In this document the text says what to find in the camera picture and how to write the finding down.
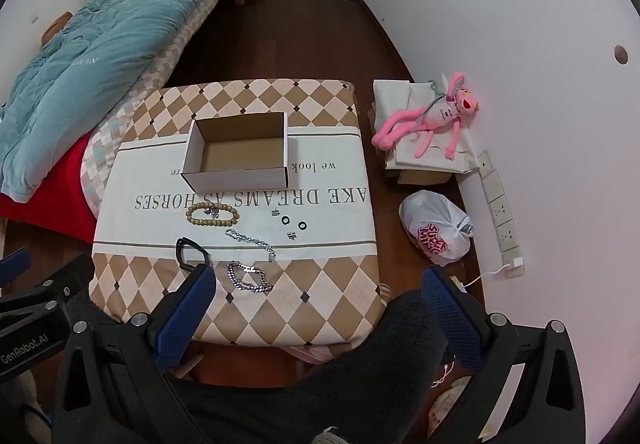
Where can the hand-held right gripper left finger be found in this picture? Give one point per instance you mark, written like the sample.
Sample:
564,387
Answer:
187,309

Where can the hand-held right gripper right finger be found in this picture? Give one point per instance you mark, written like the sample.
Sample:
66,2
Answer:
447,314

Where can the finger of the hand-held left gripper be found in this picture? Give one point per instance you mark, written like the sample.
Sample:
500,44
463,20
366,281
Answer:
11,266
60,284

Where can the black watch band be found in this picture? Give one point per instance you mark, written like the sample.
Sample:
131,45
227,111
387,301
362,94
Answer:
179,249

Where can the cardboard box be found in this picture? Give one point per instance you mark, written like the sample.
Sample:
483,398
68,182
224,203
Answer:
235,179

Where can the red cloth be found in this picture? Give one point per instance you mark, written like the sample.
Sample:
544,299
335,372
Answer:
50,204

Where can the pale slipper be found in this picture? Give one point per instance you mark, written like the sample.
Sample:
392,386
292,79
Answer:
450,406

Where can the white plastic bag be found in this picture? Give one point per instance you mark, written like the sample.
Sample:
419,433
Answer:
430,219

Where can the white power strip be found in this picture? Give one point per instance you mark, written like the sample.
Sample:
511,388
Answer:
500,209

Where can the checked printed tablecloth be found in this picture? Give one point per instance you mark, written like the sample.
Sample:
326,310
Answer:
325,224

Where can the pink plush toy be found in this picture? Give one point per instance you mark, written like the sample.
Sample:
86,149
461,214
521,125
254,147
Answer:
440,116

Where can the blue quilt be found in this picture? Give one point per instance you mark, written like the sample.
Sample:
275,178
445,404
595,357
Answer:
100,63

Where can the brown wooden headboard piece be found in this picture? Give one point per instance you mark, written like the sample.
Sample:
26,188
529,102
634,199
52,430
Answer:
55,26

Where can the round wall opening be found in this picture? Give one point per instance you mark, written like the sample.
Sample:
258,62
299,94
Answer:
620,54

